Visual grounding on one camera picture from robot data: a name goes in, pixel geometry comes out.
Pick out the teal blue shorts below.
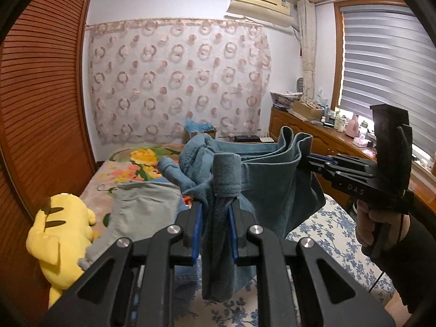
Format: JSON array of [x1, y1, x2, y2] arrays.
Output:
[[158, 126, 325, 302]]

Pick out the right hand on gripper handle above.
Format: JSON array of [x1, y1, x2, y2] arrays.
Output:
[[355, 200, 410, 258]]

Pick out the wooden sideboard cabinet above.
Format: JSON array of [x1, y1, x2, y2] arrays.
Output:
[[268, 108, 435, 223]]

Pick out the pink bottle on sideboard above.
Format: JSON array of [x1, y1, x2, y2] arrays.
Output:
[[345, 114, 360, 138]]

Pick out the white jar on sideboard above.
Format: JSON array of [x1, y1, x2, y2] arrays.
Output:
[[334, 112, 347, 133]]

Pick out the open cardboard box on sideboard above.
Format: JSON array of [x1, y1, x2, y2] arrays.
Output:
[[292, 101, 324, 120]]

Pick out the stack of papers on sideboard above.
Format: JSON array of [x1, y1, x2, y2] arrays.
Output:
[[271, 92, 303, 111]]

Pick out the yellow Pikachu plush toy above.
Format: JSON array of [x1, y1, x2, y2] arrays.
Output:
[[26, 193, 96, 306]]

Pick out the folded blue denim jeans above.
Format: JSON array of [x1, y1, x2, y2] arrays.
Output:
[[133, 199, 203, 311]]

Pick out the folded grey-green pants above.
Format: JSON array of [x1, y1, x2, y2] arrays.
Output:
[[78, 178, 187, 271]]

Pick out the grey zebra window blind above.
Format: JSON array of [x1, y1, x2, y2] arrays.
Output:
[[339, 4, 435, 155]]

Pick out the colourful flower blanket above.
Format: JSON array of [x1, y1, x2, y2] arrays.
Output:
[[80, 143, 183, 238]]

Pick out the cardboard box with blue bag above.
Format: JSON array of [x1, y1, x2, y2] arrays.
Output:
[[183, 118, 217, 143]]

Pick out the beige drape by window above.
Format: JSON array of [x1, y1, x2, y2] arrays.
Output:
[[297, 0, 317, 101]]

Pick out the wooden louvered wardrobe door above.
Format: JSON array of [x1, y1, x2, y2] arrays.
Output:
[[1, 0, 95, 326]]

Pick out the pink circle-pattern curtain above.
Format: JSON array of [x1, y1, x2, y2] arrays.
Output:
[[89, 19, 272, 144]]

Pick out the white wall air conditioner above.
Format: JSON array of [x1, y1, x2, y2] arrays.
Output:
[[227, 0, 295, 27]]

